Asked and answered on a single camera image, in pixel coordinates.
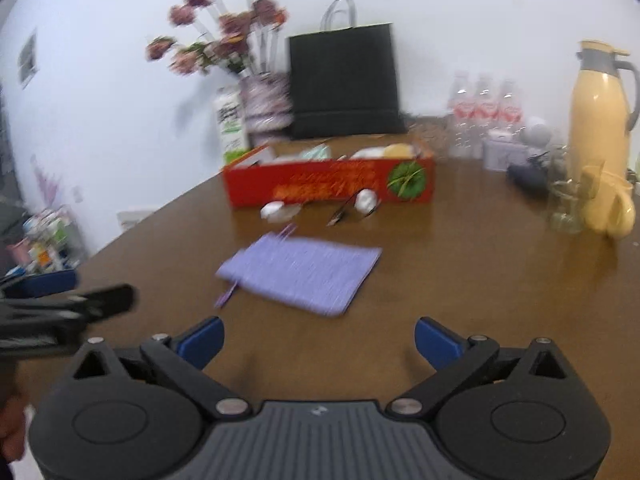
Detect dark blue case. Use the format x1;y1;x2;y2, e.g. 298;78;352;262
507;160;551;196

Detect dark grey cabinet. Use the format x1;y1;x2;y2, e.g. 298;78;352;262
0;85;23;211

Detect purple wall decal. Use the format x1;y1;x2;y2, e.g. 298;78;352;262
30;155;66;206

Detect small white cup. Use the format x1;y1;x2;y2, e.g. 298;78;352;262
260;201;303;222

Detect white round lamp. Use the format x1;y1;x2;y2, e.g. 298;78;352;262
520;116;553;148

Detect black paper bag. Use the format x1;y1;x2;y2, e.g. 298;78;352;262
286;0;407;140

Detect white and green milk carton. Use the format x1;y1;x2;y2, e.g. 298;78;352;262
212;85;251;166

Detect cluttered storage cart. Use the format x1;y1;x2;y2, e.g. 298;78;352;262
0;205;88;281

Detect black wire basket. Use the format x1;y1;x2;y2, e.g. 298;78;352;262
326;192;383;227

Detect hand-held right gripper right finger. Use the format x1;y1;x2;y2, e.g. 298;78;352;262
386;316;569;422

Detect white vent panel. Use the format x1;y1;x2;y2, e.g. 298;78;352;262
117;206;163;232

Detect patterned purple vase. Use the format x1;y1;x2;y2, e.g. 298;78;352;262
240;72;293;133

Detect clear container of nuts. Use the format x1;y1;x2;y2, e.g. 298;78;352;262
407;117;451;153

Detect red cardboard box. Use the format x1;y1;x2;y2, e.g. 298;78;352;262
222;139;436;209

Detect person's left hand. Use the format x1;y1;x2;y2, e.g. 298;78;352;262
0;390;30;462

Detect yellow cup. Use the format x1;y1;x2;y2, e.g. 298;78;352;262
580;165;636;238

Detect yellow thermos jug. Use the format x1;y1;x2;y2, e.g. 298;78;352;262
567;39;640;186

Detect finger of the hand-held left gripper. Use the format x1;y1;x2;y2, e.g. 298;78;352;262
0;269;79;298
0;283;137;327

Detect grey tin box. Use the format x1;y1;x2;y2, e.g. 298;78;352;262
482;132;531;172

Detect shiny green plastic packet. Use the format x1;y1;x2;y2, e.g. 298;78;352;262
298;144;333;162

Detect clear drinking glass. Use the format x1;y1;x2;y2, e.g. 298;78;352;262
545;157;606;235

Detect purple drawstring pouch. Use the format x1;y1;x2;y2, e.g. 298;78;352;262
214;225;383;317

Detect pink artificial flowers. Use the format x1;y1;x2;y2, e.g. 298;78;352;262
145;0;290;77

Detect framed wall picture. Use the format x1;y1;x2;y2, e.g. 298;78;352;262
17;30;40;88

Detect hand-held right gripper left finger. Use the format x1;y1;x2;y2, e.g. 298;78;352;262
72;315;253;422

